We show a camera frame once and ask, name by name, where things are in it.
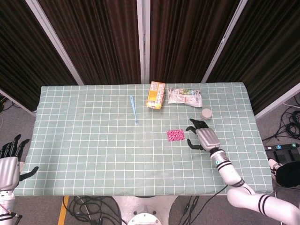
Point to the light blue spoon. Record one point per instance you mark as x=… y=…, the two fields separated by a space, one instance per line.
x=133 y=105

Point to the black trouser leg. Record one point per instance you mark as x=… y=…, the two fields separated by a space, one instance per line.
x=289 y=174

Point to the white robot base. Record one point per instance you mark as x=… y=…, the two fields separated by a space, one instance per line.
x=145 y=211

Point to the yellow floor tape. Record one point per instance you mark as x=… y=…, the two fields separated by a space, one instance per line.
x=63 y=211

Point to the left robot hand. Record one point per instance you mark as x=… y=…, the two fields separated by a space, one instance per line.
x=8 y=171

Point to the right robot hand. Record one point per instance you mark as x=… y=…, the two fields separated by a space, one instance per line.
x=207 y=138

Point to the black foot pedal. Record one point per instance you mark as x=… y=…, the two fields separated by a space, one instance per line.
x=286 y=155

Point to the yellow orange snack packet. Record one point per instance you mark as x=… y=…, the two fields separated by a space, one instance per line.
x=154 y=96

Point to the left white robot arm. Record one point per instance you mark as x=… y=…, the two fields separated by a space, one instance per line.
x=5 y=204

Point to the silver snack bag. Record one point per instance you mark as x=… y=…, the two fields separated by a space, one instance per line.
x=184 y=98

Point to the grey partition frame rail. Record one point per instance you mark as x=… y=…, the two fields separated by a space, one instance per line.
x=276 y=100
x=18 y=103

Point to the white shoe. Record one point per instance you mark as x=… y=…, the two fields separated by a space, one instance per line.
x=273 y=167

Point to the pink patterned cloth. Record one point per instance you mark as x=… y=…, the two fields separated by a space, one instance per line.
x=175 y=136

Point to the dark brown curtain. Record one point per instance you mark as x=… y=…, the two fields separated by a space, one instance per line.
x=269 y=54
x=21 y=58
x=100 y=39
x=187 y=39

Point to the green checkered tablecloth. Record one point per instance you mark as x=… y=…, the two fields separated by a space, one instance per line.
x=93 y=152

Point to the grey partition frame post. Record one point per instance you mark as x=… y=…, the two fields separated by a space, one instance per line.
x=54 y=42
x=143 y=42
x=225 y=39

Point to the black power strip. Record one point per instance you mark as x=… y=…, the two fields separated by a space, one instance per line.
x=281 y=147

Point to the small white lidded jar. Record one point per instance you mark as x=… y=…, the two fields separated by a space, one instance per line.
x=206 y=113

